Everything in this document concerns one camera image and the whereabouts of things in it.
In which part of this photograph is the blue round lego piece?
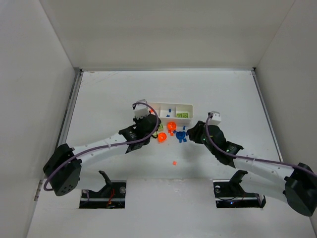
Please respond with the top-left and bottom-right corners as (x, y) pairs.
(176, 131), (187, 143)

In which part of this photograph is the orange round lego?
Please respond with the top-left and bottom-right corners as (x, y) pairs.
(167, 121), (177, 131)
(157, 132), (167, 143)

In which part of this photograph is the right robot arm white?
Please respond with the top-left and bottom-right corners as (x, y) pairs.
(187, 121), (317, 217)

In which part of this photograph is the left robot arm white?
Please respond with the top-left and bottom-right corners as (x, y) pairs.
(43, 114), (160, 196)

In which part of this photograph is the green square lego brick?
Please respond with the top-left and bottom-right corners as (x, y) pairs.
(158, 123), (164, 131)

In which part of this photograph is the white three-compartment tray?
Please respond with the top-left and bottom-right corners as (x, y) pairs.
(148, 102), (194, 126)

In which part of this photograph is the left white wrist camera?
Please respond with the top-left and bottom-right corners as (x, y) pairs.
(132, 99), (150, 119)

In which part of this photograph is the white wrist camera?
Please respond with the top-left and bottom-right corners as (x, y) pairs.
(132, 99), (150, 119)
(207, 111), (221, 125)

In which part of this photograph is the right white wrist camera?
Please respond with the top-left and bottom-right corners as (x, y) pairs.
(207, 111), (221, 125)

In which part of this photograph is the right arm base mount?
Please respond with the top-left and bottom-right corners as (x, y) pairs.
(213, 170), (266, 209)

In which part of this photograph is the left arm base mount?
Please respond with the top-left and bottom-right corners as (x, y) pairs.
(79, 171), (127, 209)

